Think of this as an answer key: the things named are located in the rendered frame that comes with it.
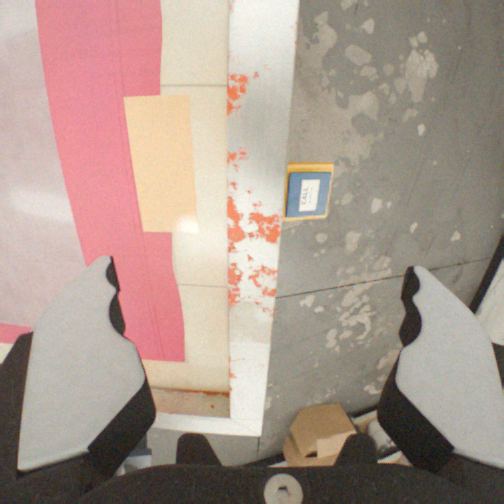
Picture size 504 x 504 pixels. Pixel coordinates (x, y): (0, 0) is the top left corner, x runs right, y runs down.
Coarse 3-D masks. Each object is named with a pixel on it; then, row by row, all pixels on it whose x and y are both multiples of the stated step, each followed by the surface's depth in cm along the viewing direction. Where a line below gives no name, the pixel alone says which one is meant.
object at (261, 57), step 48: (240, 0) 13; (288, 0) 13; (240, 48) 14; (288, 48) 14; (240, 96) 16; (288, 96) 15; (240, 144) 17; (288, 144) 17; (240, 192) 18; (240, 240) 20; (240, 288) 22; (240, 336) 25; (240, 384) 28; (240, 432) 32
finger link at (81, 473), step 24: (24, 336) 7; (24, 360) 6; (0, 384) 5; (24, 384) 5; (0, 408) 5; (0, 432) 5; (0, 456) 4; (0, 480) 4; (24, 480) 4; (48, 480) 4; (72, 480) 4; (96, 480) 5
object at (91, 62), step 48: (0, 0) 15; (48, 0) 15; (96, 0) 16; (144, 0) 16; (0, 48) 17; (48, 48) 17; (96, 48) 17; (144, 48) 17; (0, 96) 18; (48, 96) 19; (96, 96) 19; (0, 144) 20; (48, 144) 20; (96, 144) 20
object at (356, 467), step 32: (192, 448) 5; (352, 448) 5; (128, 480) 4; (160, 480) 4; (192, 480) 4; (224, 480) 4; (256, 480) 4; (288, 480) 4; (320, 480) 4; (352, 480) 4; (384, 480) 4; (416, 480) 4; (448, 480) 4
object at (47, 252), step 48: (0, 192) 22; (48, 192) 22; (96, 192) 22; (0, 240) 25; (48, 240) 25; (96, 240) 24; (144, 240) 24; (0, 288) 28; (48, 288) 27; (144, 288) 27; (0, 336) 32; (144, 336) 30
